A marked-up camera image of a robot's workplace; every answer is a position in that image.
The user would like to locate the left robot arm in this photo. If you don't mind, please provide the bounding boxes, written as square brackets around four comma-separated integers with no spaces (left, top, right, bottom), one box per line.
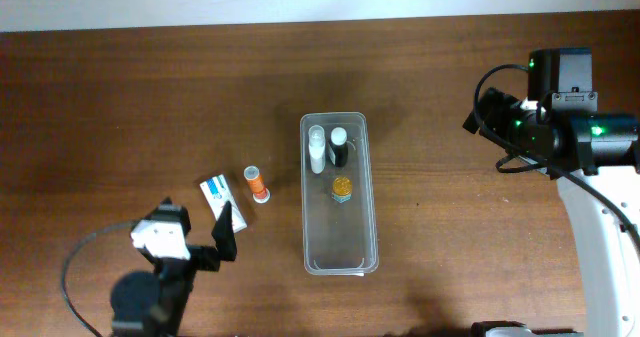
[110,198,237,336]

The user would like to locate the gold lid small jar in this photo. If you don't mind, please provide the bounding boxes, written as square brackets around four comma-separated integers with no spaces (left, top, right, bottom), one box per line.
[332,176,353,203]

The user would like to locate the white Panadol box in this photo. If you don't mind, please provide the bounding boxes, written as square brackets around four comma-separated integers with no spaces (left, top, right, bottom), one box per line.
[199,174,248,233]

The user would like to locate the clear plastic container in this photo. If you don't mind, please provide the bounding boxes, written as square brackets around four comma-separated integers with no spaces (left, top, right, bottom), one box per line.
[300,112,378,276]

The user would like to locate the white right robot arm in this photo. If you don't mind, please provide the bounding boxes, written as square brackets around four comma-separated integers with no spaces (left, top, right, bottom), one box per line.
[463,47,639,336]

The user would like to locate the orange tablet tube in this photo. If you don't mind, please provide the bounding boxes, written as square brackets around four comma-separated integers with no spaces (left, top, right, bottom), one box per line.
[243,165,271,204]

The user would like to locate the white pump bottle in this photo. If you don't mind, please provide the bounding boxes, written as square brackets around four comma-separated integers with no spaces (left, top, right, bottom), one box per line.
[308,125,326,174]

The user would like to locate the dark bottle white cap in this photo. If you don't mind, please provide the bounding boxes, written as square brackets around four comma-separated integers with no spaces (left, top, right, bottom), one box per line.
[329,127,348,168]

